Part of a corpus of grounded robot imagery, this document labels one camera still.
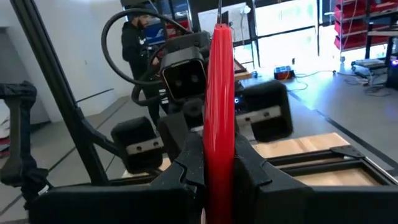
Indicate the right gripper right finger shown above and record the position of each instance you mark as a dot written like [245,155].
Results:
[295,205]

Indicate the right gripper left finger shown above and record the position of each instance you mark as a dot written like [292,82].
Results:
[124,205]

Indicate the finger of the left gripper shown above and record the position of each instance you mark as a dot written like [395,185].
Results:
[241,132]
[174,133]

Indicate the red box cutter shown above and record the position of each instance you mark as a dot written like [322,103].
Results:
[219,109]

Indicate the blue orange floor device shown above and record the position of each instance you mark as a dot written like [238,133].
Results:
[283,73]

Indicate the person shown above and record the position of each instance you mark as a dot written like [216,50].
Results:
[133,46]

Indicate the blue storage bins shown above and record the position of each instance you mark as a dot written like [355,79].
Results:
[157,32]

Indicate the white board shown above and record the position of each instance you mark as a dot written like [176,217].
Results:
[206,21]

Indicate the black floor equipment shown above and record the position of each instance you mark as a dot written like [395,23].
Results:
[370,65]

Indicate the red storage bin rack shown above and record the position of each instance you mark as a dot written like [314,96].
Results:
[351,28]

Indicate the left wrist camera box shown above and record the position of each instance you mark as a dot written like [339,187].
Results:
[183,74]

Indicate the black clamp post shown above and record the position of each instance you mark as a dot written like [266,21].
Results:
[18,140]

